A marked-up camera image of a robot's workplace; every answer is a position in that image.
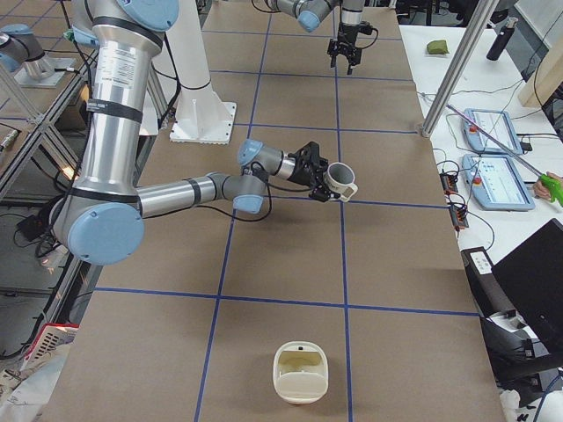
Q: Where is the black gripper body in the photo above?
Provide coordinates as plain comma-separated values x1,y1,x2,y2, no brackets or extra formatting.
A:
327,24,362,66
289,142,329,202

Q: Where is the white ceramic mug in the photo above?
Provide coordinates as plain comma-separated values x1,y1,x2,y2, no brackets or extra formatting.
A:
324,162,358,202

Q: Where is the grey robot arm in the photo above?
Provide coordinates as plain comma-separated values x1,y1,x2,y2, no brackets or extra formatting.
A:
257,0,376,75
52,1,332,266

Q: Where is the person's hand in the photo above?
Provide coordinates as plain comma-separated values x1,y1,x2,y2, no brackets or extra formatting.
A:
533,171,562,200

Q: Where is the green cloth pouch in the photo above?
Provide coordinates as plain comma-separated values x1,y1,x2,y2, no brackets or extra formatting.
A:
426,40,449,55

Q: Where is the blue teach pendant far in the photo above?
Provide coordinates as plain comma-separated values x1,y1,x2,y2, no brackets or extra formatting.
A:
462,108,523,155

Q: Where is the blue teach pendant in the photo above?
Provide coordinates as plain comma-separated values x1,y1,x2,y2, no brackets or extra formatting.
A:
462,154,535,211
462,108,523,155

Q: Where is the black water bottle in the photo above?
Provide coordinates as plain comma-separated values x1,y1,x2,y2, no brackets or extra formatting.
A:
486,17,518,61

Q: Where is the blue teach pendant near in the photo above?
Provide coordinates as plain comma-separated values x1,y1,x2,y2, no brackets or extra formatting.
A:
462,154,535,211

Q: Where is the cream plastic bin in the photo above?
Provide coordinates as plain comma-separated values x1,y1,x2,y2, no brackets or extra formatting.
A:
272,341,329,405

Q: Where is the black laptop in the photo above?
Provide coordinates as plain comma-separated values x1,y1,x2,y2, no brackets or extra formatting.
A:
493,219,562,353

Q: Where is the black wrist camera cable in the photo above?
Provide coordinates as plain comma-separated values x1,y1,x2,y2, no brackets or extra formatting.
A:
230,162,318,223

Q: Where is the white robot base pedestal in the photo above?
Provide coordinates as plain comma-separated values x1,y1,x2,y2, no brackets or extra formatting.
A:
167,1,237,144

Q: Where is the aluminium frame post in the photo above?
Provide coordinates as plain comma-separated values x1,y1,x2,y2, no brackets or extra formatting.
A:
420,0,500,138

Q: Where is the green handled reacher grabber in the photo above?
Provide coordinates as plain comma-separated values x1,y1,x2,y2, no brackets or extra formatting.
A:
446,104,563,206

